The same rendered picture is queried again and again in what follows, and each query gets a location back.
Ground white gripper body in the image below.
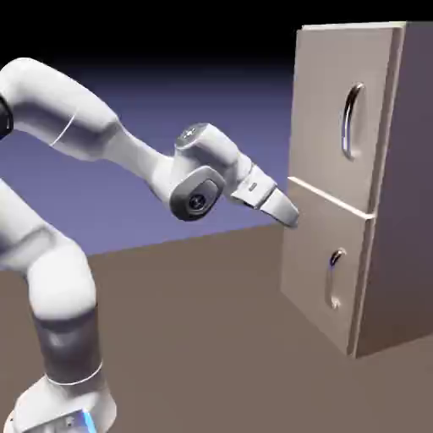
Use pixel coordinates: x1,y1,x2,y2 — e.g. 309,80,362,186
259,188,300,228

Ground small beige cabinet door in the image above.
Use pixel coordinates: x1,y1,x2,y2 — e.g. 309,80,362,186
279,176,376,358

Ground large beige cabinet door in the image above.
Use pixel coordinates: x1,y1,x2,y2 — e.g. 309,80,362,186
288,22,407,216

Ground beige cabinet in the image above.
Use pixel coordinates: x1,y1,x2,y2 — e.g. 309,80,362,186
279,20,433,359

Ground short curved metal handle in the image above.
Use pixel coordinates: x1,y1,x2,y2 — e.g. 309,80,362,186
325,248,348,310

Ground long curved metal handle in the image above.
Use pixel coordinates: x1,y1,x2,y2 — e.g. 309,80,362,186
340,82,365,161

